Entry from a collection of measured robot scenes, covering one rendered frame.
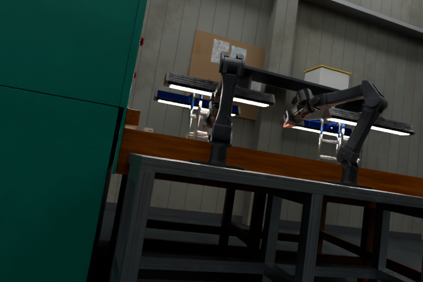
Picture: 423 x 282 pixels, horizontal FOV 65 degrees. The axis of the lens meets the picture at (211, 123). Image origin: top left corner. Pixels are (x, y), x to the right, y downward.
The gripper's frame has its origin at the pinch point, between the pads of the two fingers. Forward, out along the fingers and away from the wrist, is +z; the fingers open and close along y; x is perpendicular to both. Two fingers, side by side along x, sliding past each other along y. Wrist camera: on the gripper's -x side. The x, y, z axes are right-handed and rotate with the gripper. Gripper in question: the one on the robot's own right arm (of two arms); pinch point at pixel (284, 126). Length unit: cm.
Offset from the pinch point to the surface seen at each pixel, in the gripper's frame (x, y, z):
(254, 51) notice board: -218, -83, 140
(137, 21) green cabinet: -11, 88, -19
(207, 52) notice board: -199, -23, 155
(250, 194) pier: -52, -116, 207
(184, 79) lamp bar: -17, 54, 12
